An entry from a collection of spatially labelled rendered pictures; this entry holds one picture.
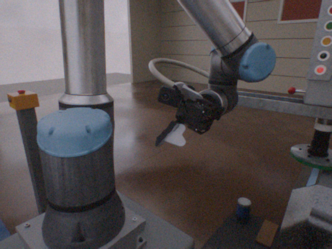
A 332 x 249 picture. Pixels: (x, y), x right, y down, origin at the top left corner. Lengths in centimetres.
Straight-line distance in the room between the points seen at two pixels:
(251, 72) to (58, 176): 47
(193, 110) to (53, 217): 38
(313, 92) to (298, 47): 628
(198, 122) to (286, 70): 693
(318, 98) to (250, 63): 58
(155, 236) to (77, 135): 37
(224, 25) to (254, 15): 721
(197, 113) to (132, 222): 31
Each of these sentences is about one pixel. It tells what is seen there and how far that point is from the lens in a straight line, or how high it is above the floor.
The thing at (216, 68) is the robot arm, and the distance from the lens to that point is 70.
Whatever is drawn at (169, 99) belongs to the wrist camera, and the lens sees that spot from 60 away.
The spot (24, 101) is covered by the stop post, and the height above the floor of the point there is 105.
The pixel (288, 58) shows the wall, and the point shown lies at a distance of 740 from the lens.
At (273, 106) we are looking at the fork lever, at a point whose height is 107.
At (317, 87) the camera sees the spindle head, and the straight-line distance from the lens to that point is 109.
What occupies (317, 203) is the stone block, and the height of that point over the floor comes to 75.
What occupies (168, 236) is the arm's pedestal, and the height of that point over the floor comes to 85.
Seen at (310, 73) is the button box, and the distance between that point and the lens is 106.
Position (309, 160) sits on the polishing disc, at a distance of 119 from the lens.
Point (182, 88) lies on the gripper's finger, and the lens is 48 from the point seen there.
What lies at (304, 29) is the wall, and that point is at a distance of 735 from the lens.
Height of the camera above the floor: 134
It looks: 19 degrees down
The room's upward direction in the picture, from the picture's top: straight up
